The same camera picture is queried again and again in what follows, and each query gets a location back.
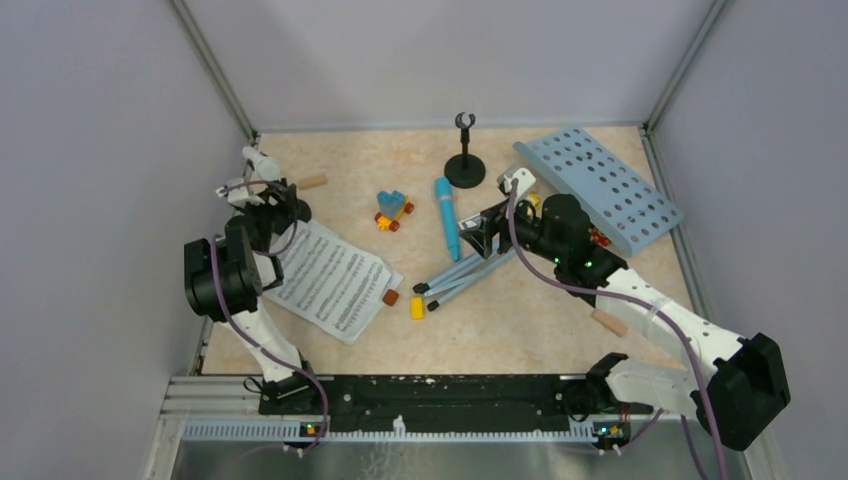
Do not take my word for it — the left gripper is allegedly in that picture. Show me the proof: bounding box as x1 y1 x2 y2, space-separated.
235 183 298 251

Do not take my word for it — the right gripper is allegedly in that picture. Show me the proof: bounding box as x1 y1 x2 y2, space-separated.
460 193 565 265

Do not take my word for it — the white microphone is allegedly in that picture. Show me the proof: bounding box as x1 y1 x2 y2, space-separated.
241 146 312 223

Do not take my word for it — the blue microphone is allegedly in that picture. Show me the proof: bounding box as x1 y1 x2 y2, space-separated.
434 176 462 263

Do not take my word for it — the black stand of blue microphone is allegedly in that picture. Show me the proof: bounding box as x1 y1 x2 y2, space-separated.
444 112 486 189

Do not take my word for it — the sheet music page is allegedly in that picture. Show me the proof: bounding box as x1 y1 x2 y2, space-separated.
264 220 403 345

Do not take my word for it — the light blue music stand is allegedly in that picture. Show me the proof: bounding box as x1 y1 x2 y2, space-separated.
413 128 684 306

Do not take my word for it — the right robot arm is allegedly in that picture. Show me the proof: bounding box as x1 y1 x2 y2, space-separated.
458 194 791 451

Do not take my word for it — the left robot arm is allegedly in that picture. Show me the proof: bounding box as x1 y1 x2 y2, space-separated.
183 180 321 414

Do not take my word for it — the blue playing card deck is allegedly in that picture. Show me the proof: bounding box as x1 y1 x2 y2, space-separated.
458 215 484 232

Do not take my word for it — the light wooden block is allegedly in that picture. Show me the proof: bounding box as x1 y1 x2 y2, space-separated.
296 174 328 190

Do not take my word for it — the yellow owl toy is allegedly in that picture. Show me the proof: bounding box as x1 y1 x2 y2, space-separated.
527 193 542 209

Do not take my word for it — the yellow wooden block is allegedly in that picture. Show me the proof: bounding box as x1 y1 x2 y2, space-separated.
410 296 426 320

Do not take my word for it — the blue toy train block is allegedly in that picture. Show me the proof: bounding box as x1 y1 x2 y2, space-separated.
375 190 415 232

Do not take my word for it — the brown wooden cylinder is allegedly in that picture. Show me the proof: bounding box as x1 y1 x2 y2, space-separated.
382 289 400 306

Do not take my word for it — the red owl toy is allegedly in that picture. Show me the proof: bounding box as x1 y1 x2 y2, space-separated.
590 229 611 247

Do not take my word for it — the tan wooden block right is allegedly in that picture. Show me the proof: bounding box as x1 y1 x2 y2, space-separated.
591 309 629 338

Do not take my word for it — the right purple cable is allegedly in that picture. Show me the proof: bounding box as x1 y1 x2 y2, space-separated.
506 178 730 480

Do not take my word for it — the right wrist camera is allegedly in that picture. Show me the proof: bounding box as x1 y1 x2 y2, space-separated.
496 166 536 204

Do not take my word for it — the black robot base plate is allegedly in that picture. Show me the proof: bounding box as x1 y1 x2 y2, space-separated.
258 374 654 435

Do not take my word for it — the aluminium frame rail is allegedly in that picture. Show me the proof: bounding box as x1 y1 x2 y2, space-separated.
142 0 266 480

